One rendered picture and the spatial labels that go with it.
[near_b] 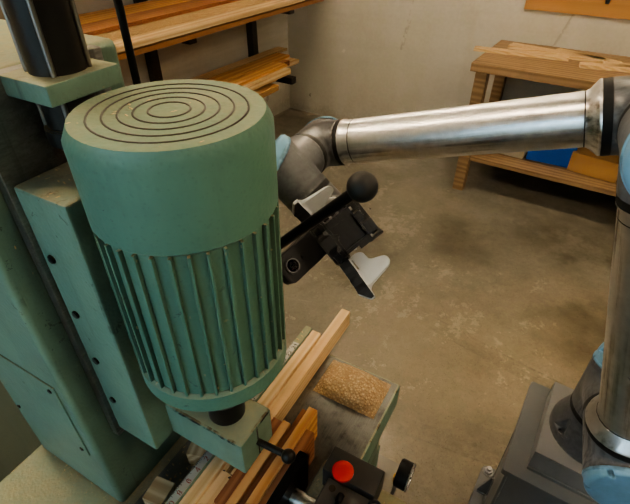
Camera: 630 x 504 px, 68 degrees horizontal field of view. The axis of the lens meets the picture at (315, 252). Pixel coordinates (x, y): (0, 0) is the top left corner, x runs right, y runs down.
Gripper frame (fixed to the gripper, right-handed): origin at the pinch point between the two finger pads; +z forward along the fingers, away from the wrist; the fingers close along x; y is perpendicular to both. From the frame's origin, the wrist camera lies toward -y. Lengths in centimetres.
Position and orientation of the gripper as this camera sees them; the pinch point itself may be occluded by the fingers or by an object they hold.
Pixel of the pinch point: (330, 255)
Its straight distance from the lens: 57.2
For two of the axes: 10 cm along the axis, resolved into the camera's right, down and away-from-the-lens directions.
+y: 7.8, -6.2, -1.0
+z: 0.1, 1.7, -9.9
